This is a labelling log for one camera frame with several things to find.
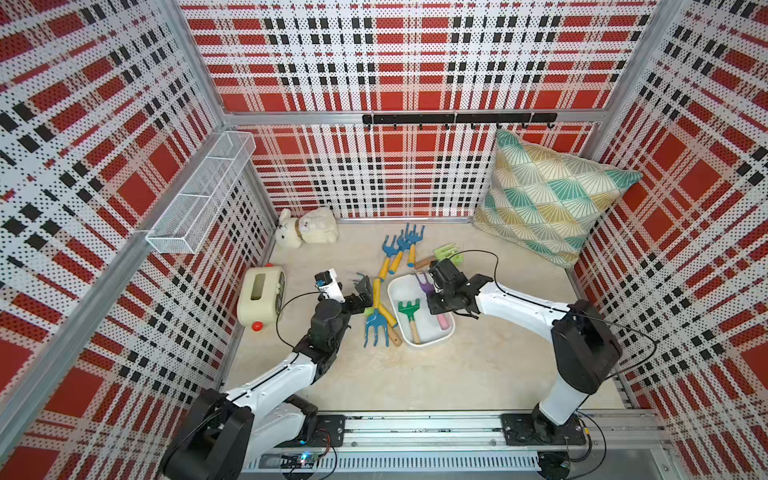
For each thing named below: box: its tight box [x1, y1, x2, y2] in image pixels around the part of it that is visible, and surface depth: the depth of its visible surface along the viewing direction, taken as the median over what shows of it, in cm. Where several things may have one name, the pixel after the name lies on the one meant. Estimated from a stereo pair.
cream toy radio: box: [236, 263, 287, 332], surface depth 90 cm
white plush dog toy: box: [274, 207, 340, 250], surface depth 110 cm
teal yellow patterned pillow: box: [474, 130, 643, 268], surface depth 92 cm
